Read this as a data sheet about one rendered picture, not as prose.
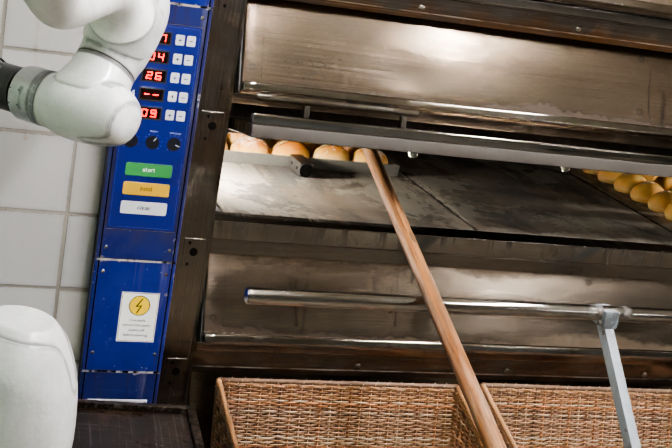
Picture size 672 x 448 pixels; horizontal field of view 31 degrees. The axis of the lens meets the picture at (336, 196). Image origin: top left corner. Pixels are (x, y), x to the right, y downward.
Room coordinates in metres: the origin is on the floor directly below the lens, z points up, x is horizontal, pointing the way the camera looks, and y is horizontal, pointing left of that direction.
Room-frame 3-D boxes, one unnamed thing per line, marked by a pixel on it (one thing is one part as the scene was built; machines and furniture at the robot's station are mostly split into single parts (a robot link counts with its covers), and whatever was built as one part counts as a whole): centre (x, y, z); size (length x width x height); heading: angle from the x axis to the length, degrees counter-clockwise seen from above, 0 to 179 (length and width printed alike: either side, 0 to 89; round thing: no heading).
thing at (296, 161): (2.85, 0.10, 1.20); 0.09 x 0.04 x 0.03; 21
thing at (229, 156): (3.06, 0.18, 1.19); 0.55 x 0.36 x 0.03; 111
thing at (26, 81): (1.91, 0.50, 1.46); 0.09 x 0.06 x 0.09; 156
